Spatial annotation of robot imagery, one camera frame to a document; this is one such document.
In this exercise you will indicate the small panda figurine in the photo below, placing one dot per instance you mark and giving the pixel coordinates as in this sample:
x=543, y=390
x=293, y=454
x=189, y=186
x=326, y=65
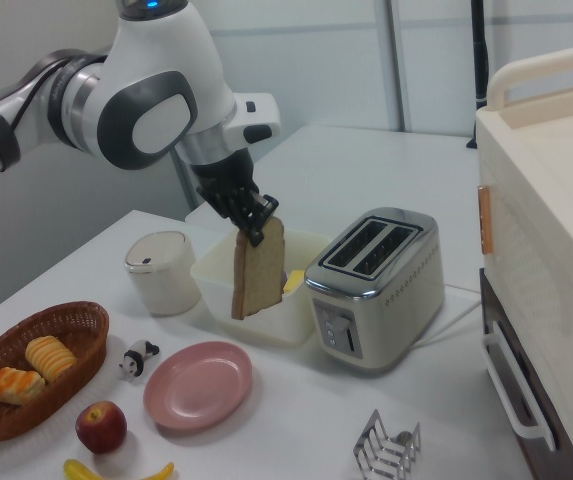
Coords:
x=136, y=357

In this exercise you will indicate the yellow striped bread roll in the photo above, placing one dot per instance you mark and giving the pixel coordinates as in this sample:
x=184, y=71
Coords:
x=50, y=357

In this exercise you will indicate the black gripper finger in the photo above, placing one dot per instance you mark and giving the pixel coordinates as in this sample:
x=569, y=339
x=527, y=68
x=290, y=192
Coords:
x=268, y=205
x=253, y=232

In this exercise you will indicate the metal toast rack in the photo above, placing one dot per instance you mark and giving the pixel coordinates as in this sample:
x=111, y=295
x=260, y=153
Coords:
x=366, y=445

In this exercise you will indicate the red apple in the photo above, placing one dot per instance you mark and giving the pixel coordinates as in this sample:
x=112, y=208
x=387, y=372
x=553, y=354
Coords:
x=102, y=427

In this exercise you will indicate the yellow item in bin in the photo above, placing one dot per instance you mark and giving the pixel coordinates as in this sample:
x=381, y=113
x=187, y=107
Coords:
x=295, y=281

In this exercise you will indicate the black pole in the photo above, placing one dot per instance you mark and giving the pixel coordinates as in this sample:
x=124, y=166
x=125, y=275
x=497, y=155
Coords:
x=480, y=60

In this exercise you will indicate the yellow banana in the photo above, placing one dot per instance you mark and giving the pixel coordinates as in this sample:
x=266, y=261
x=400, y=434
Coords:
x=78, y=470

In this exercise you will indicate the white plastic rectangular bin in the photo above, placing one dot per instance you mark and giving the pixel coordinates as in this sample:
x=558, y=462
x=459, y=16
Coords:
x=291, y=320

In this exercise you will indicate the pink round plate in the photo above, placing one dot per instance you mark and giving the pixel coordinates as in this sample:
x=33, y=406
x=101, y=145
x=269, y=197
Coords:
x=198, y=385

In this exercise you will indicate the small white lidded canister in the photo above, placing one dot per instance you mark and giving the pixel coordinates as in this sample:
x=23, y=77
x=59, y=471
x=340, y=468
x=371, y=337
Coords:
x=163, y=275

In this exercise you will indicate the wooden tab on cabinet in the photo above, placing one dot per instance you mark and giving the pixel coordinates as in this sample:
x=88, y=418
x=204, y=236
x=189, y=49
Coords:
x=485, y=220

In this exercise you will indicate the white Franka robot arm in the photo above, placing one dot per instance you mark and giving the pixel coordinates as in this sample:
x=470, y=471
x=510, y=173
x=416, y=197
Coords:
x=166, y=90

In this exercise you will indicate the cream and chrome toaster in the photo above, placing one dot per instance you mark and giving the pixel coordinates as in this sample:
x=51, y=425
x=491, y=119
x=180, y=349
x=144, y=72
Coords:
x=391, y=300

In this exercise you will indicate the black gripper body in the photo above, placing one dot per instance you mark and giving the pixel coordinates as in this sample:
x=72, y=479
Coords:
x=226, y=182

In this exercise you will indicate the orange glazed pastry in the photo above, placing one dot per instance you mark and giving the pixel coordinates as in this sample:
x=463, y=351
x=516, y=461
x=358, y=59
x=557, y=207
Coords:
x=16, y=385

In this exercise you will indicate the brown wicker basket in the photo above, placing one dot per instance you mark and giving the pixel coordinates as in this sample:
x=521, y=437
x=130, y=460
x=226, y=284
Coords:
x=81, y=350

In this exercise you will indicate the brown toast bread slice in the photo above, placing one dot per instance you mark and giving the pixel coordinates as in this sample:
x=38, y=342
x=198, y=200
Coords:
x=258, y=280

